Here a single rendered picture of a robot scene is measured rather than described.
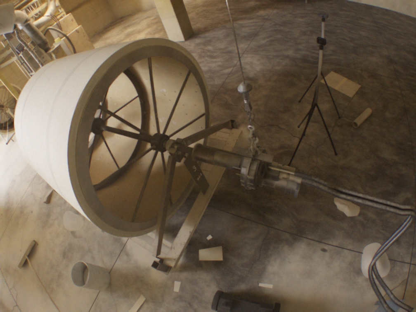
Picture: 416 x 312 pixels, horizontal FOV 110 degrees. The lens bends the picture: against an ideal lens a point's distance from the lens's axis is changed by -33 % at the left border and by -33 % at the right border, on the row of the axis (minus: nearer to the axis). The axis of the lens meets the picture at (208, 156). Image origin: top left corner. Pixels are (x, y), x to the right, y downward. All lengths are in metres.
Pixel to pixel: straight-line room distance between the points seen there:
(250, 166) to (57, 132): 1.19
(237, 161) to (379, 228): 1.74
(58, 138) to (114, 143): 2.11
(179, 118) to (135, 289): 2.04
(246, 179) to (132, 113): 2.25
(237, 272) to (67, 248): 2.36
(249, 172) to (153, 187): 1.50
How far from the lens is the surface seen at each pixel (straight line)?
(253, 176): 1.31
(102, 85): 1.34
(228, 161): 1.44
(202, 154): 1.52
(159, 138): 1.73
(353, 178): 2.62
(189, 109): 2.51
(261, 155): 1.30
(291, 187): 1.42
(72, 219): 3.44
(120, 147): 3.29
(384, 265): 2.45
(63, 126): 1.35
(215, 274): 2.21
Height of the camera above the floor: 2.15
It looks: 52 degrees down
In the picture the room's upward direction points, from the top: 24 degrees counter-clockwise
